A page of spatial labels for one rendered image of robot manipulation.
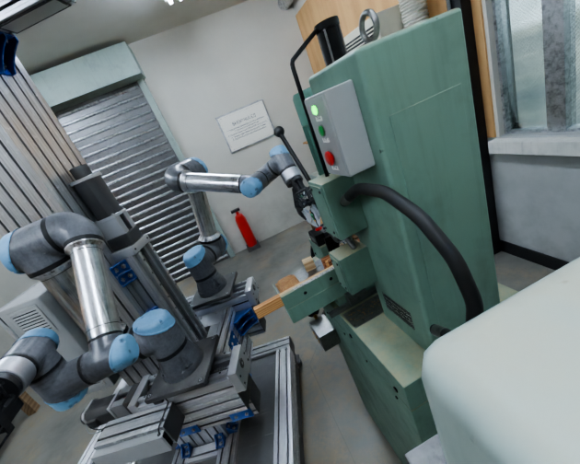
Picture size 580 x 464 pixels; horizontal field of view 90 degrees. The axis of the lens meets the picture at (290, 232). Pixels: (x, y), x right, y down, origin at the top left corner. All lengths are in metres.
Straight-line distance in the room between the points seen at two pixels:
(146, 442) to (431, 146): 1.17
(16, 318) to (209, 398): 0.76
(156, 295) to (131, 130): 2.89
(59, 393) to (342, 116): 0.85
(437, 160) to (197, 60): 3.58
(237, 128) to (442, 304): 3.45
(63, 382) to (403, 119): 0.90
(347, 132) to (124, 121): 3.54
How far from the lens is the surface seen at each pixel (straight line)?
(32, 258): 1.05
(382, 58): 0.58
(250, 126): 3.94
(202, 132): 3.91
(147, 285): 1.28
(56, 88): 3.91
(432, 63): 0.64
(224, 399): 1.21
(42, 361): 0.88
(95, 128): 4.06
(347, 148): 0.57
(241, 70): 4.03
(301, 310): 1.02
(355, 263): 0.82
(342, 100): 0.57
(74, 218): 1.00
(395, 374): 0.86
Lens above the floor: 1.47
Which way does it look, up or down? 21 degrees down
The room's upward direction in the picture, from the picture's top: 23 degrees counter-clockwise
